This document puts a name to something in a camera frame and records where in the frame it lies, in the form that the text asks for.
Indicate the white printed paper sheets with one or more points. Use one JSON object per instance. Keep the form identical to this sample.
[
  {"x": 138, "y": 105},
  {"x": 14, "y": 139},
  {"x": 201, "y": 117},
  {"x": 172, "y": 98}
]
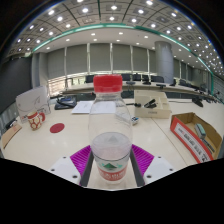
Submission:
[{"x": 81, "y": 107}]

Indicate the red white flowered mug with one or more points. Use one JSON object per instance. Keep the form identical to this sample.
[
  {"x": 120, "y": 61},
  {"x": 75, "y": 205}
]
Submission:
[{"x": 34, "y": 120}]

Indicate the white paper ream package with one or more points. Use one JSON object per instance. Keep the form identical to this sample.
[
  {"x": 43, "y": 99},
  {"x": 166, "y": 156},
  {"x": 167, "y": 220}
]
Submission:
[{"x": 31, "y": 103}]

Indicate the cardboard box with red side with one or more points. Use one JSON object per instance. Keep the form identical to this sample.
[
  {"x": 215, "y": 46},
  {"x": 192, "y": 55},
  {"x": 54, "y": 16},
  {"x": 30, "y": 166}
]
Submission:
[{"x": 186, "y": 138}]

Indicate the grey board eraser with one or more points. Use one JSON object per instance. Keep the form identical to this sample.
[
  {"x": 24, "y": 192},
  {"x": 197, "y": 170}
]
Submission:
[{"x": 200, "y": 130}]

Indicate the black desk microphones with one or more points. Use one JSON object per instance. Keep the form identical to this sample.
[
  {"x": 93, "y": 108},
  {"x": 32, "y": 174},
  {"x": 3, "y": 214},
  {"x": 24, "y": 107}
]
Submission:
[{"x": 161, "y": 85}]

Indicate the flat round red coaster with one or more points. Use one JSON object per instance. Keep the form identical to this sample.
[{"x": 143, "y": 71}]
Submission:
[{"x": 57, "y": 128}]

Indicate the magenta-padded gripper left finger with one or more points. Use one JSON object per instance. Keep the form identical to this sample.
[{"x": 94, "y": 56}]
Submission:
[{"x": 80, "y": 160}]

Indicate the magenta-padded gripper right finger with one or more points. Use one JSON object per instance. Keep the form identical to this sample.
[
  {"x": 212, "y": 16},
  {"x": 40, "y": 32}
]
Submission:
[{"x": 143, "y": 160}]

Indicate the recessed ceiling lights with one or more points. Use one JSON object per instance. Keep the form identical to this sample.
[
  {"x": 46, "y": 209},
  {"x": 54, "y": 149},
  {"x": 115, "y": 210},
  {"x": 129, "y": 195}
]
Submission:
[{"x": 114, "y": 7}]

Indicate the clear red-capped water bottle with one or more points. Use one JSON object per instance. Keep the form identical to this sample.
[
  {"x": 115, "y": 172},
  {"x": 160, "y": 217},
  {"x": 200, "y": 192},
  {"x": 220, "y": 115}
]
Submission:
[{"x": 110, "y": 133}]

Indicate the long curved conference desk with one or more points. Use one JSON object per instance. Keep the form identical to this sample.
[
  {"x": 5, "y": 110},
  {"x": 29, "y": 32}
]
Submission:
[{"x": 140, "y": 85}]

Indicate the brown kraft envelope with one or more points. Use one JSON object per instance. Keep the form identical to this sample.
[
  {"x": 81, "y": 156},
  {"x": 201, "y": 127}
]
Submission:
[{"x": 10, "y": 135}]

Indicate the black stapler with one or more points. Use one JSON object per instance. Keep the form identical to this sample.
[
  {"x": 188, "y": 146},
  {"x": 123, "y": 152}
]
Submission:
[{"x": 150, "y": 103}]

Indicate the black pen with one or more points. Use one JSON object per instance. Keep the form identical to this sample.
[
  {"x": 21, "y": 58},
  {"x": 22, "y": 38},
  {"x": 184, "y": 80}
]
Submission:
[{"x": 136, "y": 104}]

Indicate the row of black office chairs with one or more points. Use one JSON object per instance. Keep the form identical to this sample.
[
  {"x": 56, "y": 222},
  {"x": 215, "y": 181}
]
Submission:
[{"x": 136, "y": 77}]

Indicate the beige divided organizer box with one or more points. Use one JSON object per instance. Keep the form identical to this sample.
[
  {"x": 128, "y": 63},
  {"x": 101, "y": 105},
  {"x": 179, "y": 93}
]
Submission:
[{"x": 151, "y": 112}]

